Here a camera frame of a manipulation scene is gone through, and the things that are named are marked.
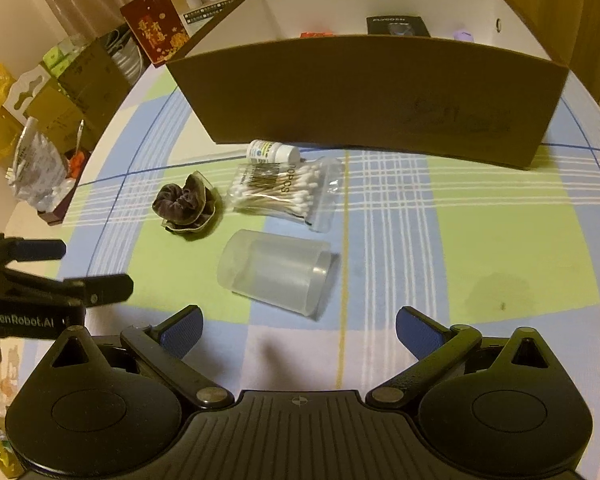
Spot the black small box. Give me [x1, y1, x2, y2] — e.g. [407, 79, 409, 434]
[366, 15, 432, 37]

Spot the stack of metal bowls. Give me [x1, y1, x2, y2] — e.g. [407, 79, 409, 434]
[102, 30, 144, 84]

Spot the small white bottle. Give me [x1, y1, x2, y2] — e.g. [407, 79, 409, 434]
[246, 139, 301, 165]

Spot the bag of cotton swabs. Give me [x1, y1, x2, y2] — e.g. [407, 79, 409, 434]
[228, 156, 345, 234]

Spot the yellow curtain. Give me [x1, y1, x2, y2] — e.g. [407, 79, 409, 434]
[485, 0, 600, 93]

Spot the brown hair scrunchie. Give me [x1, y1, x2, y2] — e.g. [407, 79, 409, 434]
[152, 171, 225, 239]

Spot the brown cardboard carton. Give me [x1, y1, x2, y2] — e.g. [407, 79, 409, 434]
[30, 37, 132, 157]

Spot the crumpled plastic bag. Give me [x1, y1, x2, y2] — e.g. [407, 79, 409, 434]
[9, 117, 69, 207]

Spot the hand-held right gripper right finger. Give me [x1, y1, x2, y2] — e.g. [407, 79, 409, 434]
[365, 305, 551, 407]

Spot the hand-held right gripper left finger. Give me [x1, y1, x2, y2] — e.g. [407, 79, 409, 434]
[50, 305, 235, 407]

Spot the dark red tray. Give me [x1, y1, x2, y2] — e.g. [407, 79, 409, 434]
[36, 177, 82, 227]

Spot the white green paper packaging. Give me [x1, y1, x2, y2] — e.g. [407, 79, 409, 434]
[1, 45, 83, 128]

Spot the orange small item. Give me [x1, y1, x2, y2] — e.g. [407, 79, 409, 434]
[66, 151, 90, 180]

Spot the translucent plastic cup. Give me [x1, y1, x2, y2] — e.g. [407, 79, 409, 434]
[216, 229, 341, 322]

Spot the red gold printed box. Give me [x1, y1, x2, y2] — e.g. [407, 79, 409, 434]
[120, 0, 192, 69]

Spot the plaid cloth covered desktop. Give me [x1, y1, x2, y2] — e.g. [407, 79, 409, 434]
[5, 60, 600, 480]

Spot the brown cardboard box white inside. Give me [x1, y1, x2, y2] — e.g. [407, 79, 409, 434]
[166, 0, 572, 171]

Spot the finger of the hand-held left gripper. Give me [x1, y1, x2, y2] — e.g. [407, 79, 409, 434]
[0, 232, 67, 264]
[0, 274, 134, 312]

